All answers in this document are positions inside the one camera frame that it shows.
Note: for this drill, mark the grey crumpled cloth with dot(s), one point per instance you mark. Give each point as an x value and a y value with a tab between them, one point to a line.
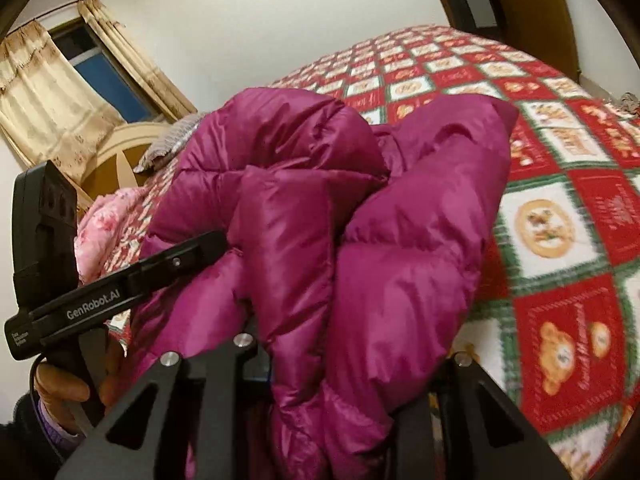
631	104

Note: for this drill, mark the red bear printed blanket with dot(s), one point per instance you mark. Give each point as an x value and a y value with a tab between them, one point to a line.
550	160

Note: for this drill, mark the magenta puffer jacket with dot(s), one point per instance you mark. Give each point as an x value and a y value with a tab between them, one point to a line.
400	260

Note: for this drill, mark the striped grey pillow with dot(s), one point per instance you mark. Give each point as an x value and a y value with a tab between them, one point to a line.
170	142

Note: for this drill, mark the narrow beige floral curtain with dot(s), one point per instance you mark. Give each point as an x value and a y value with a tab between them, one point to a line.
135	60

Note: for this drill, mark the person's left hand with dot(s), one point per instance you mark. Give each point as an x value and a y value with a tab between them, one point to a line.
57	390

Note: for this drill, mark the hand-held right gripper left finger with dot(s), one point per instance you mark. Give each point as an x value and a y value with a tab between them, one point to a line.
225	375

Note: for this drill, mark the pink floral quilt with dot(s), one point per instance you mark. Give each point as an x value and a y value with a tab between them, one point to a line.
110	220

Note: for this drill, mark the wide beige floral curtain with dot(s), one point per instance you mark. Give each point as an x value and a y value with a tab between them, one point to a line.
45	105

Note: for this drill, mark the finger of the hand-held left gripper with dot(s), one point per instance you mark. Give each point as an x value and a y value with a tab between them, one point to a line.
185	255

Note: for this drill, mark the dark curtain rod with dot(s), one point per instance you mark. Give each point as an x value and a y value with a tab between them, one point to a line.
50	14

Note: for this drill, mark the window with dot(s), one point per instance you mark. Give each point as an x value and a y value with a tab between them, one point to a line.
105	75

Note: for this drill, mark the cream wooden headboard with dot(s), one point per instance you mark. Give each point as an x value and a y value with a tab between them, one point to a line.
120	145

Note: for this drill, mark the brown wooden door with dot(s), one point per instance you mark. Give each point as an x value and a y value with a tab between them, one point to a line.
530	10

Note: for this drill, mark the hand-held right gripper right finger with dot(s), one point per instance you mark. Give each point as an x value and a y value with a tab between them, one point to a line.
465	390

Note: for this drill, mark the person's left forearm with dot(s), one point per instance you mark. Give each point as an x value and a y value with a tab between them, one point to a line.
52	432

